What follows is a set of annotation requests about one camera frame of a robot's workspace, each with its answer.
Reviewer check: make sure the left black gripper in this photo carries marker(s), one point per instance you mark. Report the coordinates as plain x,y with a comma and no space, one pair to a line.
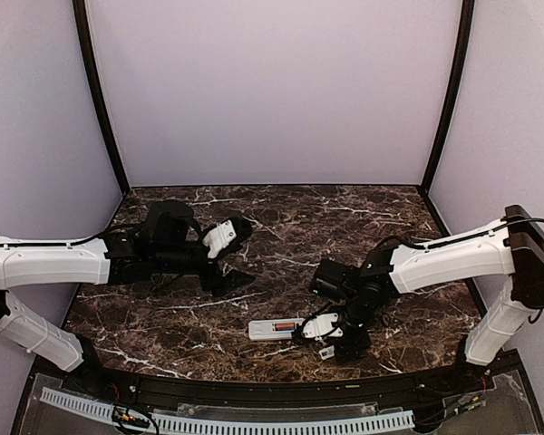
226,284

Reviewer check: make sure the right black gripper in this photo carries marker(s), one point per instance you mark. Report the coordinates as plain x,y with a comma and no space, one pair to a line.
354,349

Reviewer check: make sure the white battery cover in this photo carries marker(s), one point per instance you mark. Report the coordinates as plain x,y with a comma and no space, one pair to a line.
327,353

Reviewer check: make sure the white remote control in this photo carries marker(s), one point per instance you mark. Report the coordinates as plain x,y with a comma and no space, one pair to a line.
264,330

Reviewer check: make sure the orange AAA battery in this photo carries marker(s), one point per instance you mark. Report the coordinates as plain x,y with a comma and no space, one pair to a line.
285,326

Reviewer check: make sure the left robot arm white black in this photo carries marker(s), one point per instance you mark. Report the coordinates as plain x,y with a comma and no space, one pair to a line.
169,241

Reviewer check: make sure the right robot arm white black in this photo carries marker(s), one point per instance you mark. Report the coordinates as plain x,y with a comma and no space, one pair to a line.
512,246

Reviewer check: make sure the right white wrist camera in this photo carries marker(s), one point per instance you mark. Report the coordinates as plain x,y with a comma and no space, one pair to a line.
318,328

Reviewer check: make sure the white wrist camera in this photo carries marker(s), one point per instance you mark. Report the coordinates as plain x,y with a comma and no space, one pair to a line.
226,236
318,328

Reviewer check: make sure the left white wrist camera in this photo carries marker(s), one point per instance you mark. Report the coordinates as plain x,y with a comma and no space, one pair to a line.
226,236

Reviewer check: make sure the black front rail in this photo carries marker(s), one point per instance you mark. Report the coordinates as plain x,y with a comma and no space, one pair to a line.
412,389

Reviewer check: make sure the white slotted cable duct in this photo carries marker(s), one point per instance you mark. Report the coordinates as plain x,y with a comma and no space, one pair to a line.
162,423

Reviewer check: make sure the right black frame post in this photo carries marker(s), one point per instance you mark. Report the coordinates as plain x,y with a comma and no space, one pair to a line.
451,94

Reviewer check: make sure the black frame post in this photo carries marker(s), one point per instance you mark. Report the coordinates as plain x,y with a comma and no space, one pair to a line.
451,94
98,100

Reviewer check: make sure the left black frame post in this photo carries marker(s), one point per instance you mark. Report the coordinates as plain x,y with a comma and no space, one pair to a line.
98,100

